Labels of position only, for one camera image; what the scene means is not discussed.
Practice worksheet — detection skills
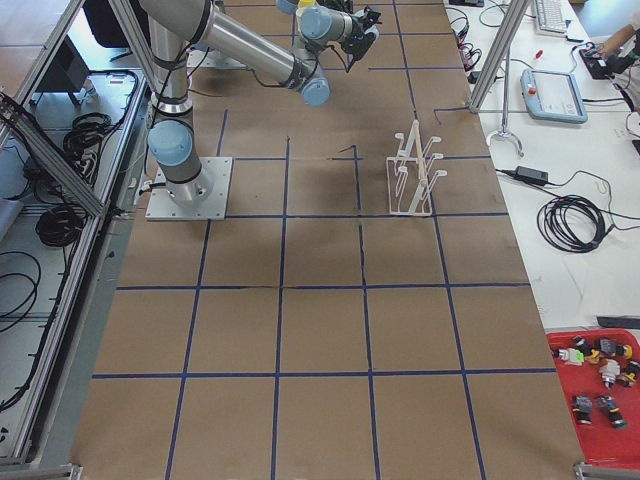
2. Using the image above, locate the black power adapter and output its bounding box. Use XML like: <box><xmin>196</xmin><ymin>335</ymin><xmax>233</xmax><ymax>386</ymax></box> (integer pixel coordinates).
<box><xmin>514</xmin><ymin>166</ymin><xmax>549</xmax><ymax>186</ymax></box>

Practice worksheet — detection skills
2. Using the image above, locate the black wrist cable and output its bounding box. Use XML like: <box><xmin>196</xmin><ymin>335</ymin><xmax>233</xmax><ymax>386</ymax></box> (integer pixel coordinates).
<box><xmin>249</xmin><ymin>42</ymin><xmax>346</xmax><ymax>91</ymax></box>

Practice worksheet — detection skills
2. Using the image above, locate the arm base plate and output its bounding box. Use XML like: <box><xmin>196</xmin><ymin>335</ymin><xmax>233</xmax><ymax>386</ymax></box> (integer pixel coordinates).
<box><xmin>146</xmin><ymin>157</ymin><xmax>233</xmax><ymax>221</ymax></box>

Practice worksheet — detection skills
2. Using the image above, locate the aluminium frame post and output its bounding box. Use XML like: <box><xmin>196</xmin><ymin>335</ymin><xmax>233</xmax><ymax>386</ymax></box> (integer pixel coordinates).
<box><xmin>469</xmin><ymin>0</ymin><xmax>530</xmax><ymax>113</ymax></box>

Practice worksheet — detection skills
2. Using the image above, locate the red parts tray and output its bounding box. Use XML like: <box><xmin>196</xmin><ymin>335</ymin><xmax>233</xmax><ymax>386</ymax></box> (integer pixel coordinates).
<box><xmin>547</xmin><ymin>329</ymin><xmax>639</xmax><ymax>469</ymax></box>

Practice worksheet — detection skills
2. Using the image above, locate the white wire cup rack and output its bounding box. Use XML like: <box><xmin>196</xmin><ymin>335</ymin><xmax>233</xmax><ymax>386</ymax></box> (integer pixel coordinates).
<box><xmin>385</xmin><ymin>125</ymin><xmax>448</xmax><ymax>217</ymax></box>

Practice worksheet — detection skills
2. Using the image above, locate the coiled black cable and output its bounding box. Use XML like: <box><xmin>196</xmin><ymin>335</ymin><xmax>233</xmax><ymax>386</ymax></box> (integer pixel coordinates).
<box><xmin>537</xmin><ymin>194</ymin><xmax>609</xmax><ymax>252</ymax></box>

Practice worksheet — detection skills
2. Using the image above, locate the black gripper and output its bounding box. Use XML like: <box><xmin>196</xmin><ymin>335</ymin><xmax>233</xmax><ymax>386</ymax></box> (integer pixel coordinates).
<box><xmin>341</xmin><ymin>19</ymin><xmax>379</xmax><ymax>56</ymax></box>

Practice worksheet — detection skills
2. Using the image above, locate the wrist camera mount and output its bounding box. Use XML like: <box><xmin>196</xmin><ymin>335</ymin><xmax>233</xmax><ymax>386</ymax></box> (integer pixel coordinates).
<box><xmin>354</xmin><ymin>5</ymin><xmax>381</xmax><ymax>30</ymax></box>

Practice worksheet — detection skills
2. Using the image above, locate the wooden rack dowel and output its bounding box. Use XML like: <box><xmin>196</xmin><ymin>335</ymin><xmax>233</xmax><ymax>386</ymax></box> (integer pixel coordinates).
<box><xmin>412</xmin><ymin>120</ymin><xmax>428</xmax><ymax>187</ymax></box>

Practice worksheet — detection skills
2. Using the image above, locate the white keyboard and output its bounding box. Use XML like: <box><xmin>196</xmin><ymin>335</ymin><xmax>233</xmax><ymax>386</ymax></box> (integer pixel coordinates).
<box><xmin>532</xmin><ymin>0</ymin><xmax>567</xmax><ymax>36</ymax></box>

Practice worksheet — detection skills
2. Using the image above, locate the blue teach pendant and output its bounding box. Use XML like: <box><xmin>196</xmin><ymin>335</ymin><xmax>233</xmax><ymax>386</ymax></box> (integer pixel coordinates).
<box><xmin>520</xmin><ymin>68</ymin><xmax>588</xmax><ymax>124</ymax></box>

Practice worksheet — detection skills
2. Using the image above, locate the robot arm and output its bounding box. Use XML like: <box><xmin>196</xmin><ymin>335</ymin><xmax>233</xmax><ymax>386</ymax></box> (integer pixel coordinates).
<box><xmin>275</xmin><ymin>0</ymin><xmax>317</xmax><ymax>15</ymax></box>
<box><xmin>141</xmin><ymin>0</ymin><xmax>380</xmax><ymax>205</ymax></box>

